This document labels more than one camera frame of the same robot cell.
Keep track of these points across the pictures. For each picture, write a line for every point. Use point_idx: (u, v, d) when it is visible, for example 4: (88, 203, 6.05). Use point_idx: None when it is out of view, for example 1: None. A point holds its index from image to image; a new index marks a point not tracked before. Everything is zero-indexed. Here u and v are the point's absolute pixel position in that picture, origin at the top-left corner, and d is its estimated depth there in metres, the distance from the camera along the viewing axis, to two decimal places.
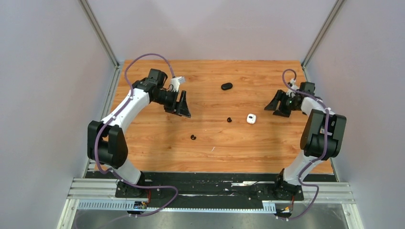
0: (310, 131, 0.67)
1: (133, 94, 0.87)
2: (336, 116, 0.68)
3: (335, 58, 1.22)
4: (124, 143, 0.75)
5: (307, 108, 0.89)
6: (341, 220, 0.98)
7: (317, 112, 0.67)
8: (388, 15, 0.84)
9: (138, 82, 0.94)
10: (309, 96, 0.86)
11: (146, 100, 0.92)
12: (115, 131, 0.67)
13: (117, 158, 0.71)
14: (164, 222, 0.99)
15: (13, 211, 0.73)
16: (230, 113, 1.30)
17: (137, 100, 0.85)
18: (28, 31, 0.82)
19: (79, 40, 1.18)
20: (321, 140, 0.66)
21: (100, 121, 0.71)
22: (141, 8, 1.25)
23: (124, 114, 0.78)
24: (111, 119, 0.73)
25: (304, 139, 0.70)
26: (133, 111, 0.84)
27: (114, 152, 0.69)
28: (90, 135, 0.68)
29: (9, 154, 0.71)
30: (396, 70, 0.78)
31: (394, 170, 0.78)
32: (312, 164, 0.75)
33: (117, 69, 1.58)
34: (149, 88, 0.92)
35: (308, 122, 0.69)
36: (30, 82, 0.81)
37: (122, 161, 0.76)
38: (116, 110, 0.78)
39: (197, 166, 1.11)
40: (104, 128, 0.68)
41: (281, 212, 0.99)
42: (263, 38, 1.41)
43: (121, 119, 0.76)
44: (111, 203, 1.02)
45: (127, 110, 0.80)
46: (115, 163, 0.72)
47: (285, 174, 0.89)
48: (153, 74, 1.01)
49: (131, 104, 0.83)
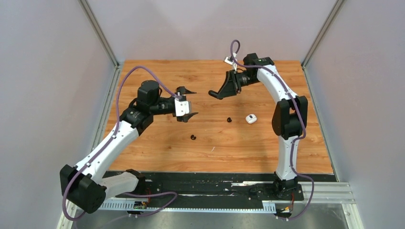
0: (282, 121, 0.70)
1: (118, 130, 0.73)
2: (298, 98, 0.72)
3: (335, 58, 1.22)
4: (101, 189, 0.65)
5: (262, 79, 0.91)
6: (341, 220, 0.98)
7: (283, 104, 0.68)
8: (388, 15, 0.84)
9: (128, 110, 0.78)
10: (262, 67, 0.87)
11: (134, 134, 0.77)
12: (86, 182, 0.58)
13: (91, 206, 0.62)
14: (164, 222, 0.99)
15: (13, 212, 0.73)
16: (230, 113, 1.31)
17: (121, 140, 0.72)
18: (28, 30, 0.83)
19: (79, 40, 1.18)
20: (292, 123, 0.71)
21: (75, 167, 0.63)
22: (141, 8, 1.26)
23: (100, 160, 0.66)
24: (83, 168, 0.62)
25: (277, 126, 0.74)
26: (114, 152, 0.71)
27: (86, 200, 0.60)
28: (63, 180, 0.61)
29: (10, 154, 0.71)
30: (396, 70, 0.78)
31: (394, 170, 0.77)
32: (295, 146, 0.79)
33: (117, 69, 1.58)
34: (137, 120, 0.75)
35: (276, 112, 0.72)
36: (30, 82, 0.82)
37: (98, 206, 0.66)
38: (93, 153, 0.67)
39: (197, 166, 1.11)
40: (76, 177, 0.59)
41: (281, 212, 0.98)
42: (263, 37, 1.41)
43: (96, 166, 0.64)
44: (111, 203, 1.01)
45: (105, 153, 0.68)
46: (88, 211, 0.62)
47: (279, 172, 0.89)
48: (141, 96, 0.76)
49: (111, 146, 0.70)
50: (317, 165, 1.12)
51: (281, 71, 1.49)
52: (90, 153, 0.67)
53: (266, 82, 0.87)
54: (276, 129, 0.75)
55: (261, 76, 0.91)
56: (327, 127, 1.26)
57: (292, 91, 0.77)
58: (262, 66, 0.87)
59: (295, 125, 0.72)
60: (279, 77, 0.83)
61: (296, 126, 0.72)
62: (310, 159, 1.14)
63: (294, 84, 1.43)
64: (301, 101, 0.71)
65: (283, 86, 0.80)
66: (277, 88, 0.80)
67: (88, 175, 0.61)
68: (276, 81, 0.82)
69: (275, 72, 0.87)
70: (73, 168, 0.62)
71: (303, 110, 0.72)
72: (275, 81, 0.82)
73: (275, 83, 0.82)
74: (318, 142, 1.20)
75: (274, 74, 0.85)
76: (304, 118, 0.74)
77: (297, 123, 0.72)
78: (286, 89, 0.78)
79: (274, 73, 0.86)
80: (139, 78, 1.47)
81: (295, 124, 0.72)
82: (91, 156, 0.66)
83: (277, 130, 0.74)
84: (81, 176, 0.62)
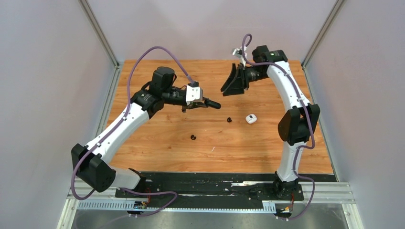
0: (290, 129, 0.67)
1: (129, 111, 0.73)
2: (311, 107, 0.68)
3: (335, 58, 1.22)
4: (111, 169, 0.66)
5: (272, 77, 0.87)
6: (341, 220, 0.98)
7: (293, 112, 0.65)
8: (387, 15, 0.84)
9: (139, 93, 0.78)
10: (274, 65, 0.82)
11: (144, 118, 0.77)
12: (96, 162, 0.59)
13: (101, 185, 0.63)
14: (164, 222, 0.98)
15: (13, 212, 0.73)
16: (231, 113, 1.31)
17: (132, 121, 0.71)
18: (28, 31, 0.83)
19: (79, 40, 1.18)
20: (300, 130, 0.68)
21: (85, 146, 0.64)
22: (142, 8, 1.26)
23: (111, 140, 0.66)
24: (93, 147, 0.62)
25: (283, 131, 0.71)
26: (125, 134, 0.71)
27: (97, 179, 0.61)
28: (73, 158, 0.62)
29: (9, 155, 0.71)
30: (396, 71, 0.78)
31: (394, 170, 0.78)
32: (299, 152, 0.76)
33: (117, 69, 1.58)
34: (149, 104, 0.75)
35: (285, 119, 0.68)
36: (30, 82, 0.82)
37: (108, 185, 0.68)
38: (103, 134, 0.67)
39: (197, 166, 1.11)
40: (87, 155, 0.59)
41: (281, 212, 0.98)
42: (263, 37, 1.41)
43: (106, 147, 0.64)
44: (111, 203, 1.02)
45: (115, 135, 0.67)
46: (97, 190, 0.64)
47: (281, 174, 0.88)
48: (156, 79, 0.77)
49: (122, 127, 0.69)
50: (316, 165, 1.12)
51: None
52: (100, 134, 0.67)
53: (277, 81, 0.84)
54: (283, 134, 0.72)
55: (271, 73, 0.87)
56: (327, 127, 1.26)
57: (305, 98, 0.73)
58: (274, 64, 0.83)
59: (303, 132, 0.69)
60: (293, 78, 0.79)
61: (304, 133, 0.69)
62: (309, 159, 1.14)
63: None
64: (314, 109, 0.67)
65: (296, 91, 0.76)
66: (290, 93, 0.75)
67: (98, 155, 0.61)
68: (289, 85, 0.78)
69: (287, 71, 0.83)
70: (84, 147, 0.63)
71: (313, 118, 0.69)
72: (288, 85, 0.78)
73: (288, 87, 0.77)
74: (317, 142, 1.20)
75: (288, 74, 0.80)
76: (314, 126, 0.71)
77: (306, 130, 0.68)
78: (299, 94, 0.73)
79: (286, 73, 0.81)
80: (139, 78, 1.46)
81: (304, 130, 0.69)
82: (102, 136, 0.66)
83: (284, 136, 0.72)
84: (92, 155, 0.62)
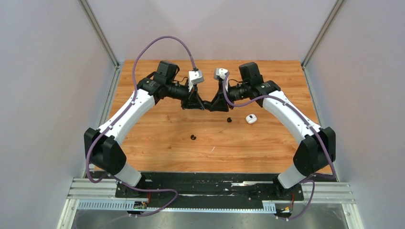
0: (310, 161, 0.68)
1: (136, 97, 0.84)
2: (325, 133, 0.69)
3: (335, 58, 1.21)
4: (122, 153, 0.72)
5: (270, 109, 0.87)
6: (341, 220, 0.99)
7: (308, 142, 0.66)
8: (388, 15, 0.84)
9: (144, 81, 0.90)
10: (271, 98, 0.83)
11: (151, 102, 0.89)
12: (110, 143, 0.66)
13: (113, 167, 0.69)
14: (164, 222, 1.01)
15: (12, 213, 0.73)
16: (230, 113, 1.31)
17: (139, 105, 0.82)
18: (28, 31, 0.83)
19: (79, 39, 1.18)
20: (320, 160, 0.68)
21: (97, 130, 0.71)
22: (142, 8, 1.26)
23: (122, 122, 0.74)
24: (106, 130, 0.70)
25: (303, 165, 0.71)
26: (133, 117, 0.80)
27: (110, 161, 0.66)
28: (87, 142, 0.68)
29: (9, 154, 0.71)
30: (397, 71, 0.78)
31: (394, 170, 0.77)
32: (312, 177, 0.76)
33: (117, 69, 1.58)
34: (154, 88, 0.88)
35: (302, 151, 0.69)
36: (30, 82, 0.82)
37: (119, 170, 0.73)
38: (114, 118, 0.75)
39: (197, 166, 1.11)
40: (100, 137, 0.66)
41: (281, 212, 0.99)
42: (263, 37, 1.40)
43: (117, 129, 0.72)
44: (111, 203, 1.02)
45: (125, 118, 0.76)
46: (111, 173, 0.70)
47: (283, 182, 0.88)
48: (162, 68, 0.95)
49: (132, 110, 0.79)
50: None
51: (281, 71, 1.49)
52: (110, 119, 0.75)
53: (276, 111, 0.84)
54: (303, 169, 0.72)
55: (267, 105, 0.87)
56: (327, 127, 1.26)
57: (313, 124, 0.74)
58: (270, 96, 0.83)
59: (324, 162, 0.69)
60: (293, 105, 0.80)
61: (325, 161, 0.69)
62: None
63: (294, 84, 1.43)
64: (327, 134, 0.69)
65: (301, 118, 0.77)
66: (296, 122, 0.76)
67: (111, 136, 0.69)
68: (293, 114, 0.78)
69: (285, 100, 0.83)
70: (96, 130, 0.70)
71: (328, 144, 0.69)
72: (292, 114, 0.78)
73: (293, 116, 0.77)
74: None
75: (287, 102, 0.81)
76: (332, 154, 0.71)
77: (325, 159, 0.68)
78: (306, 122, 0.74)
79: (285, 102, 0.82)
80: (139, 78, 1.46)
81: (323, 160, 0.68)
82: (112, 120, 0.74)
83: (305, 170, 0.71)
84: (105, 137, 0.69)
